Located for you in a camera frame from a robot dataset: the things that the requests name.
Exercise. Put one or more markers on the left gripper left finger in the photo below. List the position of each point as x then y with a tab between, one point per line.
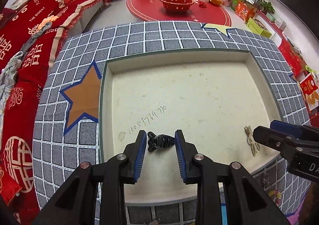
75	200

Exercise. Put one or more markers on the beige bunny hair clip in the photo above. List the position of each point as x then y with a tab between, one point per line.
254	146

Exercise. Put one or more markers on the grey patterned cloth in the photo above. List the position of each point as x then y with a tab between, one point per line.
8	74

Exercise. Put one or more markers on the red gift box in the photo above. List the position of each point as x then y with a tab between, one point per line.
292	57

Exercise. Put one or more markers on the red colander basket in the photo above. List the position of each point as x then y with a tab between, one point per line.
177	6

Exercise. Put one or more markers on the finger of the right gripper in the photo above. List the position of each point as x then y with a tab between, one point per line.
284	127
282	142

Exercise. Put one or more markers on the red sofa cover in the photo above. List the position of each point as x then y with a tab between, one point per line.
17	182

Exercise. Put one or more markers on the red waffle snack box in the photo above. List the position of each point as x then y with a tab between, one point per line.
310	91

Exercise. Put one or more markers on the green yellow box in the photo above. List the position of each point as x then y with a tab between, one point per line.
257	27

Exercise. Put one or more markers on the black claw hair clip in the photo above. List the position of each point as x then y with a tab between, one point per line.
161	141

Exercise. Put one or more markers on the shallow cream tray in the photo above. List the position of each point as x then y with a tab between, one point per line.
209	94

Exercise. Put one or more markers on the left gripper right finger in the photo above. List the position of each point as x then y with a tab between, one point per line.
245	200

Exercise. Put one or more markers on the red round rug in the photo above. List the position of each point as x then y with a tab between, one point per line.
153	10

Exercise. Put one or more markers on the potted green plant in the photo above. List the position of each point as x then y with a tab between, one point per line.
265	7

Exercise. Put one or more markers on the grey checkered tablecloth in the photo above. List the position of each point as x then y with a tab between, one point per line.
66	131

